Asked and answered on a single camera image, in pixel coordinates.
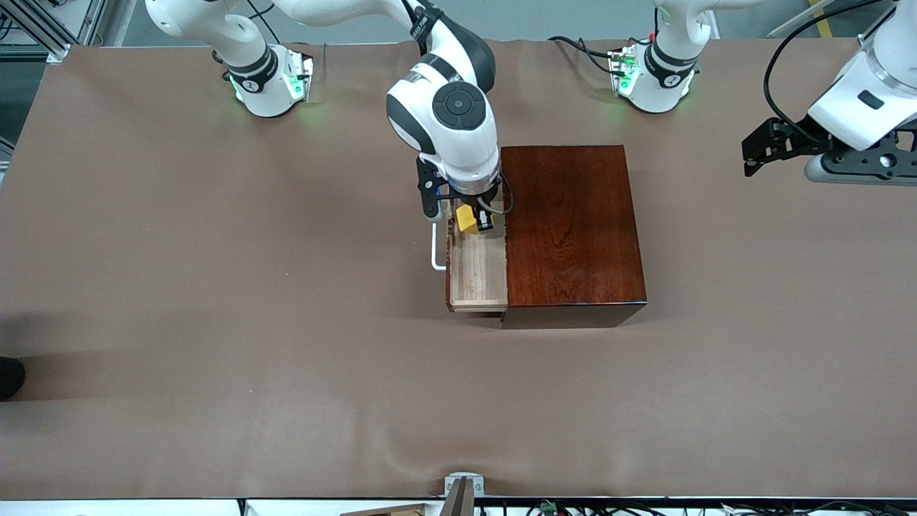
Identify wooden drawer with white handle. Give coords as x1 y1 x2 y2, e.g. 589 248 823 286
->
430 161 509 314

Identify dark brown wooden cabinet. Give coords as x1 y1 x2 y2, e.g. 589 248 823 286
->
499 145 648 330

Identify brown table cloth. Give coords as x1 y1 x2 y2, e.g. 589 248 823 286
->
0 37 917 500

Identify light wooden board piece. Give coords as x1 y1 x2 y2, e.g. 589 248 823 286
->
342 504 425 516

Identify black round object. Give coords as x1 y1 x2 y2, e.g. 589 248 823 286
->
0 356 27 402

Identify aluminium frame profile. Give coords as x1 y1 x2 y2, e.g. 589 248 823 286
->
858 0 917 55
0 0 108 64

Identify black left arm base cables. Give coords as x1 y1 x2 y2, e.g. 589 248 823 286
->
548 34 624 76

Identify grey metal clamp bracket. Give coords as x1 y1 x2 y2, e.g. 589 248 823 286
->
443 472 486 516

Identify black right arm base cable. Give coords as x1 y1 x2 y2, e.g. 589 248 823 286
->
246 0 280 45

